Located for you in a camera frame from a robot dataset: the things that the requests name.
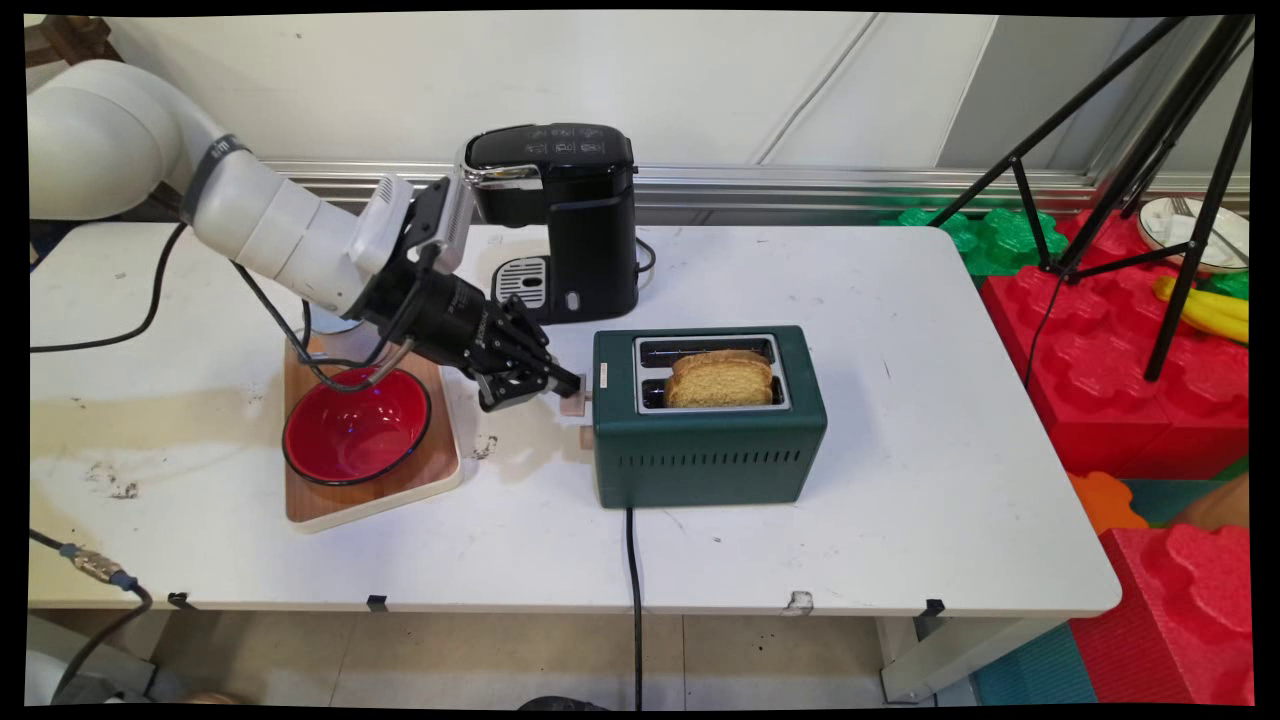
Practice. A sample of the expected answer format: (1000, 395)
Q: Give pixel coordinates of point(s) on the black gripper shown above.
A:
(445, 315)

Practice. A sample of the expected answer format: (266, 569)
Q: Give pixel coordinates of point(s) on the beige toaster lever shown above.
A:
(572, 402)

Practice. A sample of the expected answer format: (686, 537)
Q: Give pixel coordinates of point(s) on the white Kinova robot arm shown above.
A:
(250, 215)

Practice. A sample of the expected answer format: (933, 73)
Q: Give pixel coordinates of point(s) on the black coffee machine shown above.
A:
(580, 230)

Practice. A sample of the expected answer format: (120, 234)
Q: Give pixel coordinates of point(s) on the wooden tray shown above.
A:
(420, 485)

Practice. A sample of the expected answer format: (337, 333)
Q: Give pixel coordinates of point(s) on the red bowl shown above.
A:
(355, 430)

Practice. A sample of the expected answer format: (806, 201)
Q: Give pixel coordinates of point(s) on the dark green two-slot toaster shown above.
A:
(700, 450)

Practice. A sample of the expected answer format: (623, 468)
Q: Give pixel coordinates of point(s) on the toasted bread slice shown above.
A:
(720, 385)

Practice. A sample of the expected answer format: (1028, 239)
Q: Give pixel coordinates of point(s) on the green foam block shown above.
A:
(990, 235)

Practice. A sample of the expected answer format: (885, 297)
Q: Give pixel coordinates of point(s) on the white table leg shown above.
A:
(950, 655)

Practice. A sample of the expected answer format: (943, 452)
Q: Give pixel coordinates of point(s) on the brown wooden furniture piece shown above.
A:
(70, 38)

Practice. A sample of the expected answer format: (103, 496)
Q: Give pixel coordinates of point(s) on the large red foam block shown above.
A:
(1100, 380)

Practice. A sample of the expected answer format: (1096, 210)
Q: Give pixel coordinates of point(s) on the teal foam floor mat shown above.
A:
(1035, 670)

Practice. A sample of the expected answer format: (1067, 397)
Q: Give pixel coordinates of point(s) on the orange foam piece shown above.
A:
(1105, 500)

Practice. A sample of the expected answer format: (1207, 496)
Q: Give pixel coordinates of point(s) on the white plate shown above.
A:
(1165, 235)

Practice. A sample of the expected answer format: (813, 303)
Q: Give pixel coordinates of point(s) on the metal fork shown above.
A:
(1190, 215)

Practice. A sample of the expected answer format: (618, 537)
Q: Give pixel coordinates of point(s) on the yellow toy banana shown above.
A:
(1205, 298)
(1220, 328)

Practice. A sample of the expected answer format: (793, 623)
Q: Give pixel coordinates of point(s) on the black tripod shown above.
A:
(1190, 200)

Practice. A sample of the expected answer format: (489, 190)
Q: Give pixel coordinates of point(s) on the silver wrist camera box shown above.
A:
(445, 215)

